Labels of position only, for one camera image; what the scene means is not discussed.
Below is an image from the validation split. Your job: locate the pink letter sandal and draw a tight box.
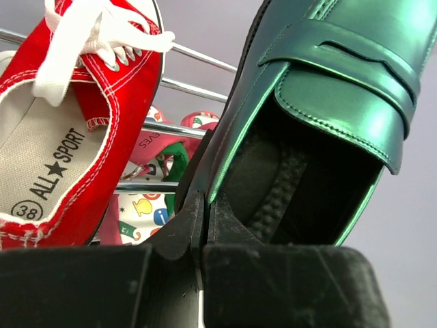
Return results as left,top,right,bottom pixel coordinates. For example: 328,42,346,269
180,111,220,130
98,104,192,247

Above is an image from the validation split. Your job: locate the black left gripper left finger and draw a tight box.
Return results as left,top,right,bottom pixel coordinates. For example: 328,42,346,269
1,193,203,327

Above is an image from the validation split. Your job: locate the cream metal shoe shelf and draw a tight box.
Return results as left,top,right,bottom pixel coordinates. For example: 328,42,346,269
1,29,236,194

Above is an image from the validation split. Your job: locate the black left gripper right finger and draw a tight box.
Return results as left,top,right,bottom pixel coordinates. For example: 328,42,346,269
202,196,391,327

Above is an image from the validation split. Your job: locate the red sneaker right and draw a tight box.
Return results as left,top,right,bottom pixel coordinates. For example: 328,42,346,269
1,1,175,250

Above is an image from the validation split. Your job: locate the green loafer front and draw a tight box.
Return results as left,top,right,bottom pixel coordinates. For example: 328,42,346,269
175,1,436,245

